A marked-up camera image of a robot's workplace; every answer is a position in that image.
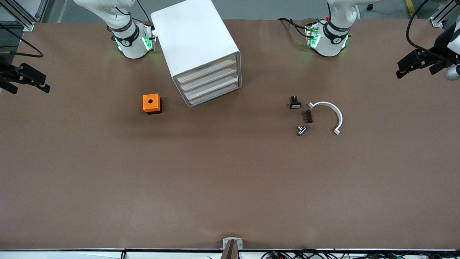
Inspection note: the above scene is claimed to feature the white plastic drawer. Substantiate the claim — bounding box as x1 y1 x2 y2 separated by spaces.
186 82 241 107
176 54 238 84
180 65 238 91
183 74 239 99

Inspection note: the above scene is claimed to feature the orange button box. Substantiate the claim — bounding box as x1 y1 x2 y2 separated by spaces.
143 94 162 115

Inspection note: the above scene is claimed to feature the white drawer cabinet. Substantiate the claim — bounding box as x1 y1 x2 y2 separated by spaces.
151 0 242 108

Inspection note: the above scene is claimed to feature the white curved plastic arc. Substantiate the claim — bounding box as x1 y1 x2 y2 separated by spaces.
308 101 343 135

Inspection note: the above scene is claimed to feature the brown table mat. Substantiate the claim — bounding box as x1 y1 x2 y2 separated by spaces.
0 18 460 251

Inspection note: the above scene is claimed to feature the aluminium frame profile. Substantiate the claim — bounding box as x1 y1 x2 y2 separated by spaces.
0 0 48 32
429 0 460 28

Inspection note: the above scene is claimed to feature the black left arm base cable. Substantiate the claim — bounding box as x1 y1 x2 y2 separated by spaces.
277 17 310 38

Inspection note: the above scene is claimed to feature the black arm base cable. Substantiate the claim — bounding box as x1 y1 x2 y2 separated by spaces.
277 17 310 38
117 0 151 24

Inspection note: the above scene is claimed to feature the black right arm base cable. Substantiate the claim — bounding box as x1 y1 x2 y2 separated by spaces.
117 0 151 24

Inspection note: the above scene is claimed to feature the white table frame rail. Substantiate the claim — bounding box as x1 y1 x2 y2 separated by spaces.
0 248 460 259

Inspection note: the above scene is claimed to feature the black cable bundle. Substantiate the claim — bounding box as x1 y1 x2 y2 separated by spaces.
262 250 460 259

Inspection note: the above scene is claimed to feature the grey metal bracket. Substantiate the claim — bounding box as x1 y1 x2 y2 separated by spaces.
223 237 243 259

